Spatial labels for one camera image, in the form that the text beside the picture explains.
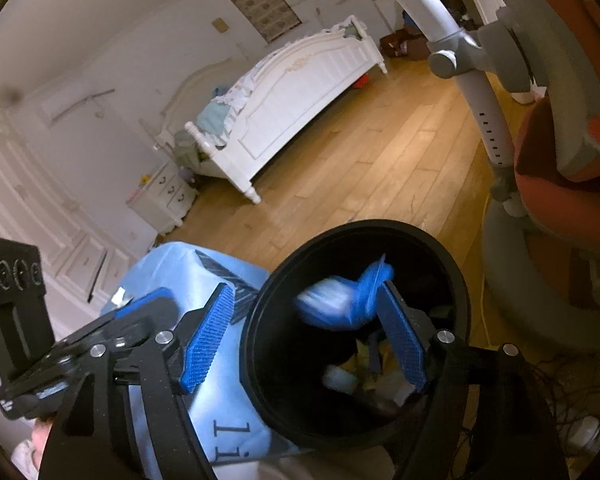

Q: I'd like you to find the tangle of dark cables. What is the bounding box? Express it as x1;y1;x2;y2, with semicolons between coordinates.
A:
460;355;600;480

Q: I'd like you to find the light blue printed cloth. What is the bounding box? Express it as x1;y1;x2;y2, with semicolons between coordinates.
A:
102;242;301;480

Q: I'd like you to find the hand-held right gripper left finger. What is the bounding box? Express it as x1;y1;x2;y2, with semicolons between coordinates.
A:
40;282;237;480

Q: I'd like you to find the grey and red office chair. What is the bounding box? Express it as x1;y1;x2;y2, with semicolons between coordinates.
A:
375;0;600;356

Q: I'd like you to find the white bed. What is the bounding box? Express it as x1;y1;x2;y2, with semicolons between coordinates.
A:
152;15;388;205

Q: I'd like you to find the white crumpled wrapper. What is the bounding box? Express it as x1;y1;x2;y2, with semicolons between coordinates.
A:
322;365;360;396

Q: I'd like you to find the dark brown bag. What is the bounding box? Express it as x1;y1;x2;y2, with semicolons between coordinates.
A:
382;30;431;58

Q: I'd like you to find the light blue blanket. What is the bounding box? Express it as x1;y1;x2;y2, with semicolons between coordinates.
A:
195;85;251;146

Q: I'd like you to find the beige grid wall poster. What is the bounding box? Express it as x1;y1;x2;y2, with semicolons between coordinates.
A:
220;0;302;43

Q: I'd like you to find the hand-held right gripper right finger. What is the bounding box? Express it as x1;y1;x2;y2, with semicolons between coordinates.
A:
377;280;561;480

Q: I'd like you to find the person's left hand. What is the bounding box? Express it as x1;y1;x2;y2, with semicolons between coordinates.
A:
32;420;56;456

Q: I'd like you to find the black round bin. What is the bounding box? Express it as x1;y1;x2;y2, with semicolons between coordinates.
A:
239;219;472;453

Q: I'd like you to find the white plastic bag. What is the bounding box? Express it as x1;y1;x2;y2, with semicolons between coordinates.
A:
510;82;548;106

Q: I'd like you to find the white power adapter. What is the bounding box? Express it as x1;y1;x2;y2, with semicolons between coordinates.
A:
562;415;600;461

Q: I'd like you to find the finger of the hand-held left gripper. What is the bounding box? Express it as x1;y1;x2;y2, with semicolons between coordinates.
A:
99;287;181;346

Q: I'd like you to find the white nightstand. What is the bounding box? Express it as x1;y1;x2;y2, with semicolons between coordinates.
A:
126;162;198;233

